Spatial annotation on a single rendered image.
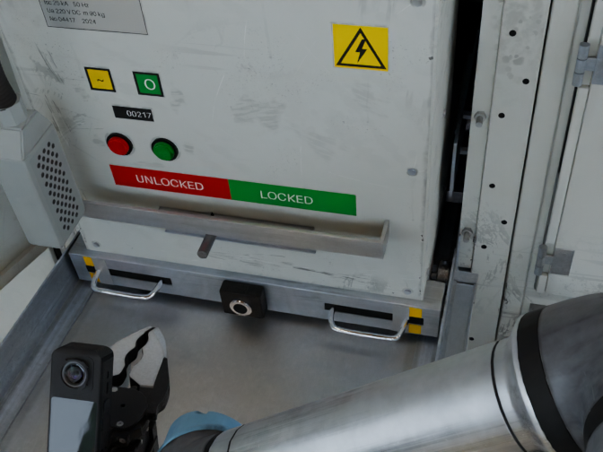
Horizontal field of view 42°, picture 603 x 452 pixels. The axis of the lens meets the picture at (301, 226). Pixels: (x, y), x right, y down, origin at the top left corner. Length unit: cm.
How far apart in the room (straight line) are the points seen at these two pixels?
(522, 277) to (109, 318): 60
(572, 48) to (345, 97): 27
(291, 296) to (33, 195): 37
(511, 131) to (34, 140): 56
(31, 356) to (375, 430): 73
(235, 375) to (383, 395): 57
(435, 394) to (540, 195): 60
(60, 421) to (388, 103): 44
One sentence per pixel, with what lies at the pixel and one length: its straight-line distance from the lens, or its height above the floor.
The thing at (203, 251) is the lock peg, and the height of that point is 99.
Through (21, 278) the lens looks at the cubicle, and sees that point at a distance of 149.
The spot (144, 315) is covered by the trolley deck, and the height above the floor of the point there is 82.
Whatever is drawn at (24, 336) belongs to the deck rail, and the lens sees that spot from 115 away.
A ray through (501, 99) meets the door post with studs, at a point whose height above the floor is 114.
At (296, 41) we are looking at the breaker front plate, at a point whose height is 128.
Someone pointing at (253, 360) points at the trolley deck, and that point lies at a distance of 108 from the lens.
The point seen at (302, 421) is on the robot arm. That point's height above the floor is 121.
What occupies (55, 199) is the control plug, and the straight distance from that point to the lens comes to 98.
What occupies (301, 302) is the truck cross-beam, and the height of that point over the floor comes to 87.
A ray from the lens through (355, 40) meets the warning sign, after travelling 79.
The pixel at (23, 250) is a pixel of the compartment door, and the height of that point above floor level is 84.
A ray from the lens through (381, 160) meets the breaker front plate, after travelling 88.
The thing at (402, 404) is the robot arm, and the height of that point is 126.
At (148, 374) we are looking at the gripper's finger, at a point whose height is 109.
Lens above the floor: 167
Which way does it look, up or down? 42 degrees down
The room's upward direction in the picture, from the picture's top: 5 degrees counter-clockwise
